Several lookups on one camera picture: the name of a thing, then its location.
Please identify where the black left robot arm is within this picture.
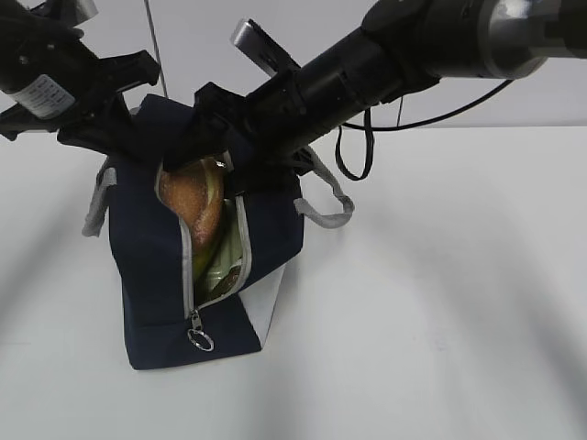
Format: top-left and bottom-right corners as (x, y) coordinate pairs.
(1, 1), (161, 162)

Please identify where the navy blue lunch bag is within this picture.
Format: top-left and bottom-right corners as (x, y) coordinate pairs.
(83, 94), (354, 370)

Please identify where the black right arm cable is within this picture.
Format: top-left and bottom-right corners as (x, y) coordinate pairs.
(335, 77), (517, 182)

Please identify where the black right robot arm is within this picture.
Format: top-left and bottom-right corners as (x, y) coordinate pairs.
(162, 1), (586, 193)

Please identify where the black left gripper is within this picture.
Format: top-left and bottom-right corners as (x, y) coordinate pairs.
(1, 50), (161, 163)

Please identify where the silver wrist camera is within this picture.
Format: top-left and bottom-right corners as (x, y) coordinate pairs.
(230, 18), (301, 78)
(61, 0), (98, 27)

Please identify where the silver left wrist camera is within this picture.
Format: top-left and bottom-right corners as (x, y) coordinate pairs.
(61, 0), (98, 27)

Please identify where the yellow banana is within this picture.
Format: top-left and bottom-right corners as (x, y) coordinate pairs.
(192, 237), (222, 281)

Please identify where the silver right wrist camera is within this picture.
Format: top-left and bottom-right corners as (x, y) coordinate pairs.
(230, 18), (301, 78)

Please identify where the red orange mango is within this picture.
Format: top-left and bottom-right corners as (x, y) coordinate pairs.
(159, 158), (224, 251)

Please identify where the green lid glass container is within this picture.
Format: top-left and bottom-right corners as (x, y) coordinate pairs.
(198, 197), (246, 304)

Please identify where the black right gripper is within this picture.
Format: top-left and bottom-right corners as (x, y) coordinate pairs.
(163, 68), (316, 195)

